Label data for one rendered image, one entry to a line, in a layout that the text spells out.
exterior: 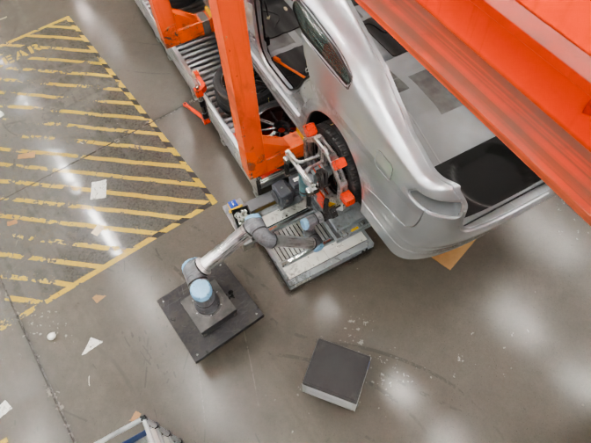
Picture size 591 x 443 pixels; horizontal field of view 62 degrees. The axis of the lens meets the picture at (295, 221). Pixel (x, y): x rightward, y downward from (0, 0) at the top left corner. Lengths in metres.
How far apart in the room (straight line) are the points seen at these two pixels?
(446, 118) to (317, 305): 1.79
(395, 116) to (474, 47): 1.62
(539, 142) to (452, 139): 2.80
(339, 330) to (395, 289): 0.59
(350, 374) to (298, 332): 0.66
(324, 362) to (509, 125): 2.69
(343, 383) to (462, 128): 2.09
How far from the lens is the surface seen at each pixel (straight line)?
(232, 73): 3.33
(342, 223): 4.24
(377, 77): 3.04
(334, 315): 4.10
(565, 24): 0.73
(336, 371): 3.61
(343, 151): 3.50
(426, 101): 4.05
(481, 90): 1.27
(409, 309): 4.19
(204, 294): 3.54
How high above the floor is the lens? 3.83
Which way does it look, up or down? 58 degrees down
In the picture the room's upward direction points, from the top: 4 degrees counter-clockwise
